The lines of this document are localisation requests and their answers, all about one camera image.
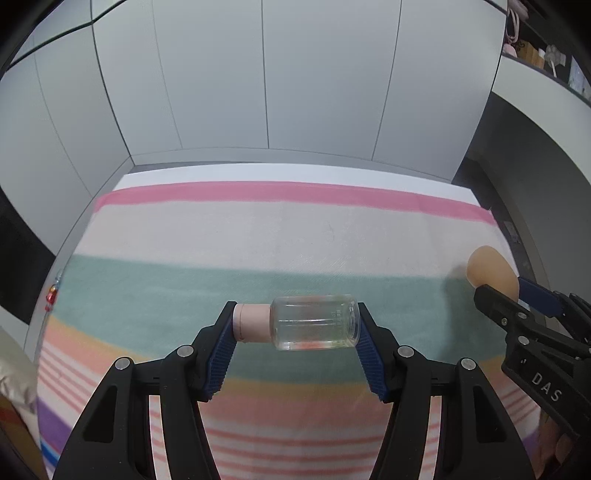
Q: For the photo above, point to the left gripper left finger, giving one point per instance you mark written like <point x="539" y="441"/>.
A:
<point x="111" y="439"/>

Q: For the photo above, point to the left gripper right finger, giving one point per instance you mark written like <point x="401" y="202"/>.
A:
<point x="477" y="438"/>

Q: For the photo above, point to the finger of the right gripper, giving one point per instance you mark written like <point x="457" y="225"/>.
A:
<point x="571" y="311"/>
<point x="503" y="309"/>

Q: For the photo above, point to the beige makeup sponge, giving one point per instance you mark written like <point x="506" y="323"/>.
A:
<point x="486" y="266"/>

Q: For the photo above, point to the clear bottle pink cap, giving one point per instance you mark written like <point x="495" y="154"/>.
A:
<point x="298" y="323"/>

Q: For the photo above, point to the person's right hand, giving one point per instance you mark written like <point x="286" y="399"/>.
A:
<point x="564" y="445"/>

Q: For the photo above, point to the brown cardboard box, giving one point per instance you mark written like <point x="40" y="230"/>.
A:
<point x="20" y="457"/>

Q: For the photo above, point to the cream padded armchair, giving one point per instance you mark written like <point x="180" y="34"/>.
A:
<point x="18" y="375"/>

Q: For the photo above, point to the striped colourful table cloth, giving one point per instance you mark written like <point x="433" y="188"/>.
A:
<point x="158" y="263"/>

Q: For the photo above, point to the black cabinet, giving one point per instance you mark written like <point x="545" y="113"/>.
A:
<point x="25" y="263"/>

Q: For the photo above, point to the white shelf with items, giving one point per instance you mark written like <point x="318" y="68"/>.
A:
<point x="563" y="27"/>

